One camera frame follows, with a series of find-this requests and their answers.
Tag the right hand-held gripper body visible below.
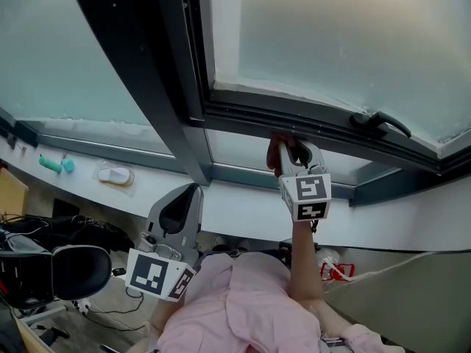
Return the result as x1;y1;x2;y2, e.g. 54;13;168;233
278;163;332;222

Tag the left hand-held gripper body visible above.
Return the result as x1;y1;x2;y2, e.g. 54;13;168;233
124;230;202;303

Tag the dark red cloth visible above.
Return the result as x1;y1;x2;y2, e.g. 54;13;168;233
266;132;297;178

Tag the person's left forearm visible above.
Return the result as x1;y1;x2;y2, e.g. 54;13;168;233
150;298;185;336

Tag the person's left white shoe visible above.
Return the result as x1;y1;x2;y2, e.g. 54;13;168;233
211;233;229;252

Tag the low clear window pane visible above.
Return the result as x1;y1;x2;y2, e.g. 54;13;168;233
205;129;372;187

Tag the black fabric bag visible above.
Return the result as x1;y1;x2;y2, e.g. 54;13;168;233
0;213;135;255

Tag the red-printed clear plastic bag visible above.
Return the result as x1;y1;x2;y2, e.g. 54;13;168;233
319;259;356;282

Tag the black flat pad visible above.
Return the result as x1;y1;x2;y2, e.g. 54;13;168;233
52;198;81;220

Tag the person's pink shirt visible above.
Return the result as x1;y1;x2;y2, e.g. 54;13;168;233
156;251;386;353

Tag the teal bottle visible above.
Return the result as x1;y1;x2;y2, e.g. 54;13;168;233
38;155;63;175

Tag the white-edged frosted window pane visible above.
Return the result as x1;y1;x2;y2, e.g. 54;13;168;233
198;0;471;146

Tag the grey-edged wooden panel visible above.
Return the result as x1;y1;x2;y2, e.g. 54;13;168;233
14;303;69;353

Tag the light wooden table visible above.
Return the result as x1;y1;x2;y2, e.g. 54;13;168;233
0;167;29;218

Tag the pale partition panel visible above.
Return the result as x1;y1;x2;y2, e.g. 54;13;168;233
323;248;471;353

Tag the wide frosted window pane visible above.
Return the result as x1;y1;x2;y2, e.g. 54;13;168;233
0;0;174;157

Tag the black floor cable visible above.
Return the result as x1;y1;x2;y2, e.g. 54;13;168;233
84;287;148;332

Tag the black window handle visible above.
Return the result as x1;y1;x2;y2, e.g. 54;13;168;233
348;110;412;139

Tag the white cable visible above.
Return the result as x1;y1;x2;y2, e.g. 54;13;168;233
323;249;471;293

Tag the frosted window with dark frame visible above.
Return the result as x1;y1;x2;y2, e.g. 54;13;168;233
0;0;471;207

